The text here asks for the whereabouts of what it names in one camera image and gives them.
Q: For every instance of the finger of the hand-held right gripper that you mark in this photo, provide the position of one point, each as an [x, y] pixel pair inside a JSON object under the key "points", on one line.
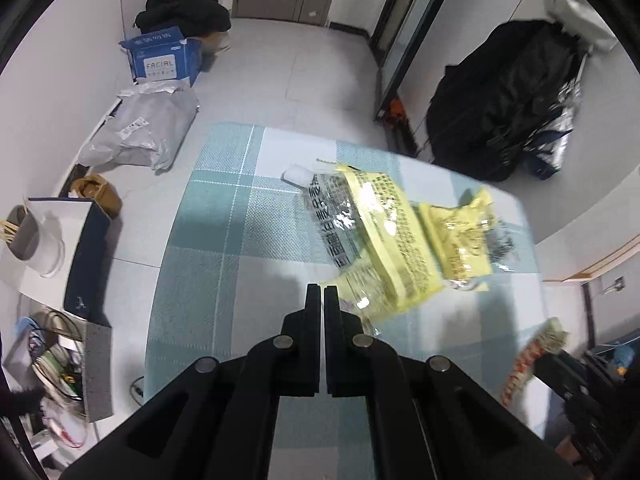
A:
{"points": [[560, 375]]}

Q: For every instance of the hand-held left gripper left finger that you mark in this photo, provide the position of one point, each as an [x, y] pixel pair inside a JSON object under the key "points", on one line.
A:
{"points": [[312, 340]]}

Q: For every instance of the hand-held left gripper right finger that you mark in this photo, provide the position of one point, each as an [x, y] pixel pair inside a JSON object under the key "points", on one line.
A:
{"points": [[332, 340]]}

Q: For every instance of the red patterned wrapper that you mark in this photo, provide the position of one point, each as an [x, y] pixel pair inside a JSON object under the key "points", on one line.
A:
{"points": [[525, 365]]}

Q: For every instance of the large yellow printed packet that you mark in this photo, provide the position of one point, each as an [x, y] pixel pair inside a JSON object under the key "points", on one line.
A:
{"points": [[385, 240]]}

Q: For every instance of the person's right hand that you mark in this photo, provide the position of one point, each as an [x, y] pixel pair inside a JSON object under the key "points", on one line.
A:
{"points": [[566, 449]]}

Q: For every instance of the small crumpled yellow packet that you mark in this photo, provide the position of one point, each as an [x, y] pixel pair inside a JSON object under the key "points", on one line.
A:
{"points": [[460, 240]]}

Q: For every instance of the clear plastic wrapper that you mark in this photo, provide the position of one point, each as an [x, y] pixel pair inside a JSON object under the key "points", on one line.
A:
{"points": [[297, 174]]}

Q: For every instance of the grey felt storage bin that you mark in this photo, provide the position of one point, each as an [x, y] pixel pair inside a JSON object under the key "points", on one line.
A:
{"points": [[97, 370]]}

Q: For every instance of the small orange object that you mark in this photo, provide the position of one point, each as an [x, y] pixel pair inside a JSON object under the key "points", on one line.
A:
{"points": [[396, 107]]}

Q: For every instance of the brown paper bag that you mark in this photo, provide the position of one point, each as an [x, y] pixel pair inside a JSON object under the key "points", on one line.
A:
{"points": [[97, 195]]}

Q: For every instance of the grey plastic mail bag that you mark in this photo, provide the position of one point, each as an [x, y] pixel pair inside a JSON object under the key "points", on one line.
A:
{"points": [[145, 125]]}

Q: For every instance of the large black bag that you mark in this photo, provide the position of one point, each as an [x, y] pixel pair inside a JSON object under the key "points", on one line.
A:
{"points": [[500, 100]]}

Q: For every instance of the paper cup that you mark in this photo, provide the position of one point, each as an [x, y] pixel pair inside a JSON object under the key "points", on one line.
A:
{"points": [[40, 245]]}

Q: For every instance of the brown cardboard box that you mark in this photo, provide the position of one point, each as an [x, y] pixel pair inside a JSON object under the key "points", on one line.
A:
{"points": [[217, 44]]}

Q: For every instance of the blue cardboard box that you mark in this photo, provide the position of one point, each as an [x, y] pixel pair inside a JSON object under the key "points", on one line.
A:
{"points": [[160, 62]]}

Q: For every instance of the wooden chopsticks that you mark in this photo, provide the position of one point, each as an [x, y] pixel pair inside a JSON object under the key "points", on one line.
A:
{"points": [[9, 230]]}

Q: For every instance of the black clothes pile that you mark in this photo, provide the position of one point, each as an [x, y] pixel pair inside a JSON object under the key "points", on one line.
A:
{"points": [[185, 10]]}

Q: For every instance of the wall socket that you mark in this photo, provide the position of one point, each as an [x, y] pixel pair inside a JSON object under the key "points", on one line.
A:
{"points": [[614, 285]]}

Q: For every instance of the black metal frame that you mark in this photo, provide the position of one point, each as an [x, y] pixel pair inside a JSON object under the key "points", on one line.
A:
{"points": [[400, 40]]}

